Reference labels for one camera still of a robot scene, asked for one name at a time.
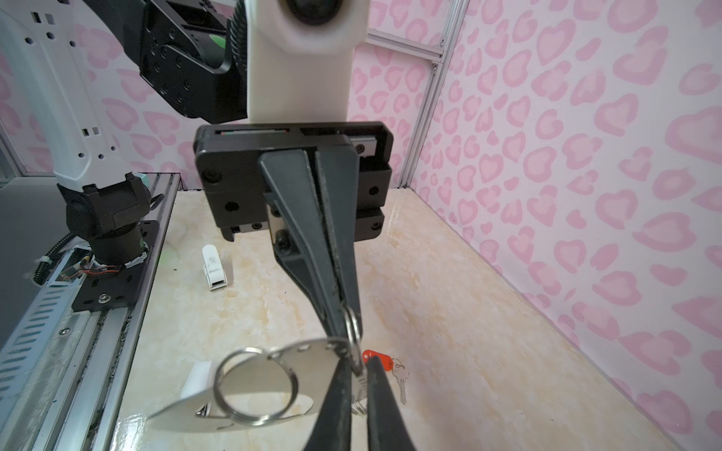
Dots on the right white key tag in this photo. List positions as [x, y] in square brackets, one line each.
[199, 379]

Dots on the white key tag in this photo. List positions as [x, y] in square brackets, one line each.
[199, 379]
[213, 268]

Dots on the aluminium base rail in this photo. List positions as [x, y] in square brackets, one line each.
[65, 372]

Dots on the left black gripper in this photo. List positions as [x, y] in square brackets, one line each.
[315, 245]

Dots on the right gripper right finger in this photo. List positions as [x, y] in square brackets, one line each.
[386, 429]

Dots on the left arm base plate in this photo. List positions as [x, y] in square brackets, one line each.
[119, 286]

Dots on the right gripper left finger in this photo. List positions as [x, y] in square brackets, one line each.
[333, 427]

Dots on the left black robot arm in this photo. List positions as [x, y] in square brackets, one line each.
[164, 60]

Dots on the diagonal aluminium frame bar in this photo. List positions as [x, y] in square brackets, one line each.
[388, 41]

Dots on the left white key tag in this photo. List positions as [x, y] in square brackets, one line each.
[213, 268]

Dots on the silver carabiner keyring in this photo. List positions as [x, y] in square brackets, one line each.
[254, 388]

